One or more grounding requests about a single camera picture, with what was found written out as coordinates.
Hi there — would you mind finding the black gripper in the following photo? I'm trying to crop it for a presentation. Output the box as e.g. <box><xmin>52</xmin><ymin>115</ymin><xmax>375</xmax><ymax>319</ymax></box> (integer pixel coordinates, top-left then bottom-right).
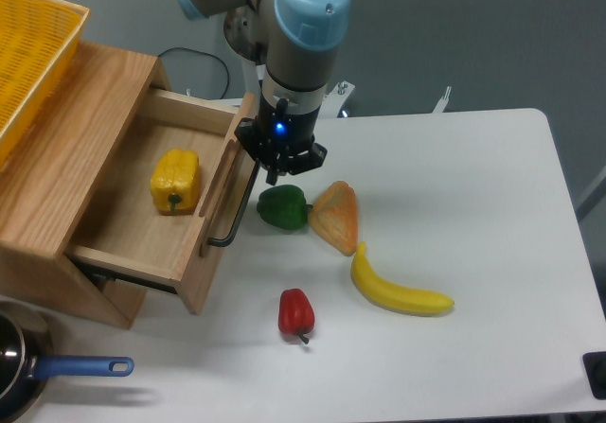
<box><xmin>235</xmin><ymin>97</ymin><xmax>328</xmax><ymax>185</ymax></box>

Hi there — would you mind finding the black drawer handle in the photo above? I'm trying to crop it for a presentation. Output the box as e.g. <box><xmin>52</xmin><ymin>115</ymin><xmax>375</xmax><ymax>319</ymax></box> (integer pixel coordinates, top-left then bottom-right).
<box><xmin>205</xmin><ymin>160</ymin><xmax>260</xmax><ymax>248</ymax></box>

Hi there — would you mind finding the wooden top drawer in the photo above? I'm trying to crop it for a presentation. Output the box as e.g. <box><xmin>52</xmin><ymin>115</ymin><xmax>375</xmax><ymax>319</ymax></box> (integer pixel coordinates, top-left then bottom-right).
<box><xmin>66</xmin><ymin>89</ymin><xmax>257</xmax><ymax>314</ymax></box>

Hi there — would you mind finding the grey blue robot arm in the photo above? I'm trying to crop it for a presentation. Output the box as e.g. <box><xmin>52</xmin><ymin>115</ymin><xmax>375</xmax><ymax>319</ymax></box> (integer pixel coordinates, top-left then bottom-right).
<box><xmin>178</xmin><ymin>0</ymin><xmax>351</xmax><ymax>185</ymax></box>

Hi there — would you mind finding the wooden drawer cabinet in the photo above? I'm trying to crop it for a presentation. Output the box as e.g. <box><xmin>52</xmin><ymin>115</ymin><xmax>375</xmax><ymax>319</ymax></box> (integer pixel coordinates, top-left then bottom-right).
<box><xmin>1</xmin><ymin>42</ymin><xmax>169</xmax><ymax>328</ymax></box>

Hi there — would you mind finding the green bell pepper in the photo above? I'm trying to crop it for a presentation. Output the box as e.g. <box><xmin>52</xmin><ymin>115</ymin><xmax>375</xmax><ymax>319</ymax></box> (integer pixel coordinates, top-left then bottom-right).
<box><xmin>256</xmin><ymin>185</ymin><xmax>311</xmax><ymax>232</ymax></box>

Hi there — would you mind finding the orange sandwich toy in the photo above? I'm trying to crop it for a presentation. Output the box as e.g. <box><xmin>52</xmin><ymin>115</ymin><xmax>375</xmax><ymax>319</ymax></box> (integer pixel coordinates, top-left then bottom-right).
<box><xmin>308</xmin><ymin>181</ymin><xmax>359</xmax><ymax>256</ymax></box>

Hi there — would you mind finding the yellow bell pepper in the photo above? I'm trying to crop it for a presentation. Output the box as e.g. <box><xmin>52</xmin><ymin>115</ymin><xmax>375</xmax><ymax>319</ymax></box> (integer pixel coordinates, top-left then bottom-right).
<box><xmin>150</xmin><ymin>149</ymin><xmax>201</xmax><ymax>214</ymax></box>

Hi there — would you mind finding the red bell pepper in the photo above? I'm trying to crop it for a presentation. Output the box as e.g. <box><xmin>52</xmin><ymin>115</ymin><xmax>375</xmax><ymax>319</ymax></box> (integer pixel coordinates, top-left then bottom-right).
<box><xmin>277</xmin><ymin>289</ymin><xmax>315</xmax><ymax>344</ymax></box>

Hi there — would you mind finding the yellow banana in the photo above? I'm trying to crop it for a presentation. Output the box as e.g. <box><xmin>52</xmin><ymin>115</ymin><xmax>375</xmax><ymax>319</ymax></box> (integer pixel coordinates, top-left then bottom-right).
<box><xmin>350</xmin><ymin>242</ymin><xmax>455</xmax><ymax>316</ymax></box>

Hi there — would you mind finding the yellow plastic basket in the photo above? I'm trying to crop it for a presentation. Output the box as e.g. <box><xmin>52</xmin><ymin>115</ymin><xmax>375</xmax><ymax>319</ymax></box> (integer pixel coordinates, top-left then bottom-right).
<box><xmin>1</xmin><ymin>0</ymin><xmax>90</xmax><ymax>163</ymax></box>

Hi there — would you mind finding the black corner device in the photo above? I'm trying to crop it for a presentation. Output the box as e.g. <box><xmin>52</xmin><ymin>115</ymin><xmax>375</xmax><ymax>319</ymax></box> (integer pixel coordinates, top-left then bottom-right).
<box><xmin>582</xmin><ymin>351</ymin><xmax>606</xmax><ymax>400</ymax></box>

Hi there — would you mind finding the white metal bracket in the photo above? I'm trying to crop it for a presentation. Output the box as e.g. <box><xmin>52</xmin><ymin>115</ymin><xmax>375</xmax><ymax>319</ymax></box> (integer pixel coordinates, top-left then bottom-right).
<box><xmin>318</xmin><ymin>80</ymin><xmax>452</xmax><ymax>119</ymax></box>

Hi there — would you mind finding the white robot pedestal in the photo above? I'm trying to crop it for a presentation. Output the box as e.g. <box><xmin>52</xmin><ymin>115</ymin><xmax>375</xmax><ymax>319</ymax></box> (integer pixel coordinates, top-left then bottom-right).
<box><xmin>223</xmin><ymin>6</ymin><xmax>351</xmax><ymax>122</ymax></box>

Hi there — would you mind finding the black cable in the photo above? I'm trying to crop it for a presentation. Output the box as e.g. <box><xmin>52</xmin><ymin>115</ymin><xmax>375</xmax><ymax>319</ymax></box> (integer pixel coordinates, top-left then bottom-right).
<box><xmin>156</xmin><ymin>46</ymin><xmax>231</xmax><ymax>99</ymax></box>

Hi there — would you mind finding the blue handled frying pan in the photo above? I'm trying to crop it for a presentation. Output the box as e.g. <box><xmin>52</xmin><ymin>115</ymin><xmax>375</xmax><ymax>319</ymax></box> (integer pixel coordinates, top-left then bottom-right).
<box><xmin>1</xmin><ymin>302</ymin><xmax>134</xmax><ymax>422</ymax></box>

